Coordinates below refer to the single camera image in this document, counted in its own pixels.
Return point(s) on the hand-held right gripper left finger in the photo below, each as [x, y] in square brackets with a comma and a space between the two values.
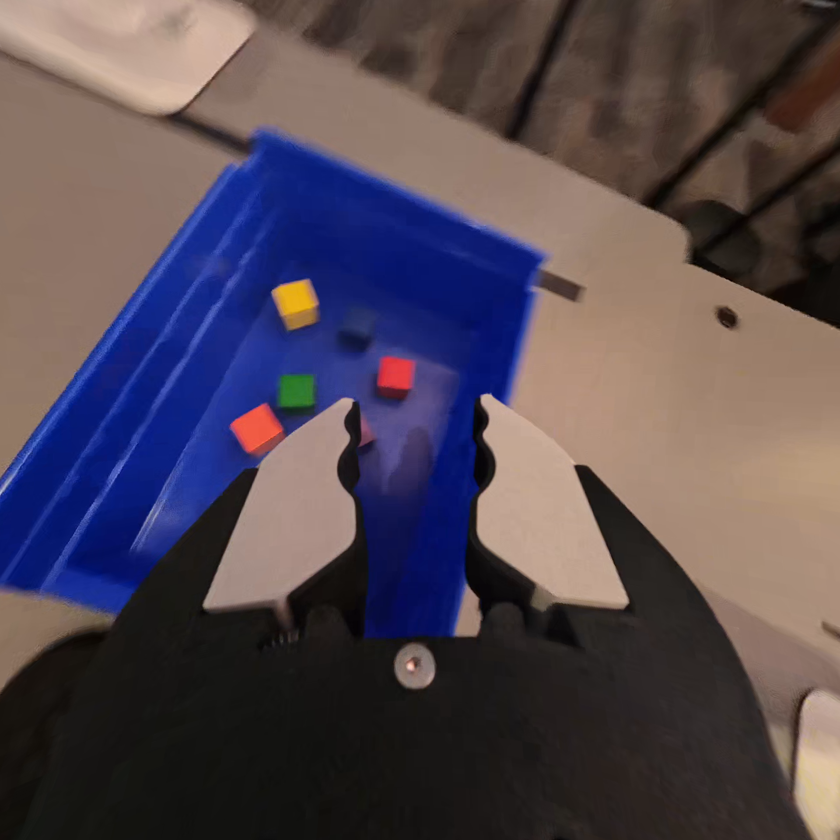
[282, 525]

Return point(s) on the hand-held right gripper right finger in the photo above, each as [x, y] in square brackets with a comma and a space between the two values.
[551, 525]

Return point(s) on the orange wooden cube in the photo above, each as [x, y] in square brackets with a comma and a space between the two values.
[257, 428]

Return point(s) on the purple wooden cube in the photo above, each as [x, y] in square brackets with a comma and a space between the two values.
[366, 434]

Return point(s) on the green wooden cube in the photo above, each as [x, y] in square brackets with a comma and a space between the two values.
[296, 392]

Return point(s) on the blue plastic storage bin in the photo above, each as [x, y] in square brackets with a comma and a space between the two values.
[164, 394]

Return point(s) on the red wooden cube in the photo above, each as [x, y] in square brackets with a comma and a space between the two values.
[396, 376]

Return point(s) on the dark blue wooden cube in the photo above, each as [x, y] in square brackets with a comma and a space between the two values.
[358, 328]

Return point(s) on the yellow wooden cube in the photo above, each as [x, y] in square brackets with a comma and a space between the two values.
[295, 302]

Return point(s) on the black desk grommet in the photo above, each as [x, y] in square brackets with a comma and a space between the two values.
[726, 317]

